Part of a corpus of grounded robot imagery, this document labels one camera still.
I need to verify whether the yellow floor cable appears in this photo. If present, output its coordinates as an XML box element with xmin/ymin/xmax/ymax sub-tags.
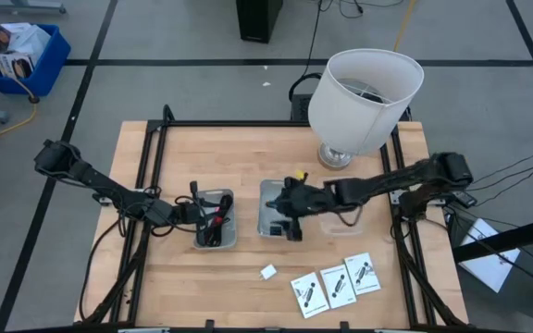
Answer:
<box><xmin>0</xmin><ymin>39</ymin><xmax>39</xmax><ymax>146</ymax></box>
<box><xmin>392</xmin><ymin>0</ymin><xmax>418</xmax><ymax>53</ymax></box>

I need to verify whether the white paper sheet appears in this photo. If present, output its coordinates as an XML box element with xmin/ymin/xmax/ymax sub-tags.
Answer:
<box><xmin>457</xmin><ymin>217</ymin><xmax>523</xmax><ymax>294</ymax></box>

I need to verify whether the black cable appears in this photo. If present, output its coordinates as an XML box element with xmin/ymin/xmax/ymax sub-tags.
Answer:
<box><xmin>201</xmin><ymin>192</ymin><xmax>235</xmax><ymax>247</ymax></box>

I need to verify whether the black computer tower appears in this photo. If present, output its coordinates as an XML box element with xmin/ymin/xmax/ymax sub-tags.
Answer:
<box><xmin>235</xmin><ymin>0</ymin><xmax>285</xmax><ymax>44</ymax></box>

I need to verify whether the printed cardboard product box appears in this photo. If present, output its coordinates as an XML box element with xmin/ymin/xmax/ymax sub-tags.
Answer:
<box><xmin>0</xmin><ymin>22</ymin><xmax>32</xmax><ymax>55</ymax></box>
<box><xmin>0</xmin><ymin>51</ymin><xmax>37</xmax><ymax>80</ymax></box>

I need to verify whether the red white braided cable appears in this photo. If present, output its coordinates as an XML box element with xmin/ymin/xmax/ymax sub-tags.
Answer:
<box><xmin>210</xmin><ymin>204</ymin><xmax>229</xmax><ymax>233</ymax></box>

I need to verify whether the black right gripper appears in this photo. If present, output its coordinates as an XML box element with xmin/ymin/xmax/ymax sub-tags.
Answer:
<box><xmin>266</xmin><ymin>177</ymin><xmax>328</xmax><ymax>243</ymax></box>

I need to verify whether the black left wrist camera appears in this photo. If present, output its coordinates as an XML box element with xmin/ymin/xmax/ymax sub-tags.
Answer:
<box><xmin>145</xmin><ymin>198</ymin><xmax>176</xmax><ymax>228</ymax></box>

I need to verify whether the white wall charger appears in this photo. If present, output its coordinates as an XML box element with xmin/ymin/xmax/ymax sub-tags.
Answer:
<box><xmin>258</xmin><ymin>263</ymin><xmax>279</xmax><ymax>282</ymax></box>

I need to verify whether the white green product box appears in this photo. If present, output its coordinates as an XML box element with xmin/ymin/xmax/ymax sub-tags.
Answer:
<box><xmin>290</xmin><ymin>271</ymin><xmax>331</xmax><ymax>320</ymax></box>
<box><xmin>343</xmin><ymin>251</ymin><xmax>383</xmax><ymax>297</ymax></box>
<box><xmin>318</xmin><ymin>264</ymin><xmax>358</xmax><ymax>311</ymax></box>

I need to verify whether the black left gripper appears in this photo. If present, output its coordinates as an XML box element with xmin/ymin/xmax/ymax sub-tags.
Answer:
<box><xmin>172</xmin><ymin>180</ymin><xmax>224</xmax><ymax>248</ymax></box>

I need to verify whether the large white handled bin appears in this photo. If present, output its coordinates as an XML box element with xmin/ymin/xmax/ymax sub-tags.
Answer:
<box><xmin>192</xmin><ymin>186</ymin><xmax>240</xmax><ymax>252</ymax></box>

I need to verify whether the grey cart base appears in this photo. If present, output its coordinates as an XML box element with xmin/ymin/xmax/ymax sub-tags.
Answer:
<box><xmin>0</xmin><ymin>0</ymin><xmax>68</xmax><ymax>16</ymax></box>

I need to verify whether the black table frame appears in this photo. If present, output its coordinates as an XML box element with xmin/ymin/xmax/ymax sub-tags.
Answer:
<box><xmin>76</xmin><ymin>104</ymin><xmax>467</xmax><ymax>326</ymax></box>

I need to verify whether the blue plastic tote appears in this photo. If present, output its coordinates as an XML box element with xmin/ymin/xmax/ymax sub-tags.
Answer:
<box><xmin>0</xmin><ymin>23</ymin><xmax>72</xmax><ymax>99</ymax></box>

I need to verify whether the small black device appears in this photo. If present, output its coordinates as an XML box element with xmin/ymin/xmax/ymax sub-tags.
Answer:
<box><xmin>451</xmin><ymin>190</ymin><xmax>478</xmax><ymax>208</ymax></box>

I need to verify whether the black metal beam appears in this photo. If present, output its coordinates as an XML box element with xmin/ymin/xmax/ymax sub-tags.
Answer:
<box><xmin>452</xmin><ymin>213</ymin><xmax>533</xmax><ymax>264</ymax></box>

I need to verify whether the white shade silver table lamp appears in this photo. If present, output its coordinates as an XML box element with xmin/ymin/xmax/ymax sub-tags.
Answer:
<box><xmin>306</xmin><ymin>48</ymin><xmax>426</xmax><ymax>171</ymax></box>

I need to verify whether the black power strip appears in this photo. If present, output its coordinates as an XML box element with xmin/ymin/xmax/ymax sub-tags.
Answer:
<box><xmin>290</xmin><ymin>92</ymin><xmax>315</xmax><ymax>123</ymax></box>

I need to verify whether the small white handled bin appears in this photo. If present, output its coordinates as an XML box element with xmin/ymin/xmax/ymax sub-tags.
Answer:
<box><xmin>256</xmin><ymin>179</ymin><xmax>296</xmax><ymax>240</ymax></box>

